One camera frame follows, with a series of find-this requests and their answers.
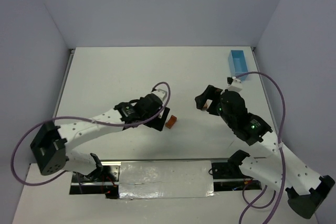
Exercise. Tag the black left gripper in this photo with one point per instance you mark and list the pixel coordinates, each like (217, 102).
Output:
(159, 120)

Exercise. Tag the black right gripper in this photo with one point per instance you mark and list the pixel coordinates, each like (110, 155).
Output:
(214, 102)

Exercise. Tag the light wood rectangular block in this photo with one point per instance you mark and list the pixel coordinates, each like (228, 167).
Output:
(207, 104)

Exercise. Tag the orange wood arch block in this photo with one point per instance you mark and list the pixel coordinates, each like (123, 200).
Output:
(172, 120)

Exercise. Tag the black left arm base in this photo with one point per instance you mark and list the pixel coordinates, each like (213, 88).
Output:
(107, 184)

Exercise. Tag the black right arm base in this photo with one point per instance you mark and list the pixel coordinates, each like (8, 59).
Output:
(228, 177)

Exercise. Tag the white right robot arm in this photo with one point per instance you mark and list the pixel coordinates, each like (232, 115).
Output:
(262, 157)

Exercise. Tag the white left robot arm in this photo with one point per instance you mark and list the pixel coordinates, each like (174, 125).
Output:
(54, 145)

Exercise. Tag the blue plastic box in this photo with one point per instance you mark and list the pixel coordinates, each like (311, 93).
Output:
(237, 62)

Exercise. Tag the silver reflective tape sheet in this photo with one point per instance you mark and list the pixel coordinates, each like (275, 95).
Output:
(165, 179)

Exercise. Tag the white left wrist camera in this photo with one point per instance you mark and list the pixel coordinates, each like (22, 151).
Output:
(161, 94)

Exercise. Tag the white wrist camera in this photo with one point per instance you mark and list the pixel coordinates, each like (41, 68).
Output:
(234, 84)
(161, 94)

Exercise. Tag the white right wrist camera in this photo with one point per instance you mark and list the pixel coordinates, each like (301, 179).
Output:
(234, 84)

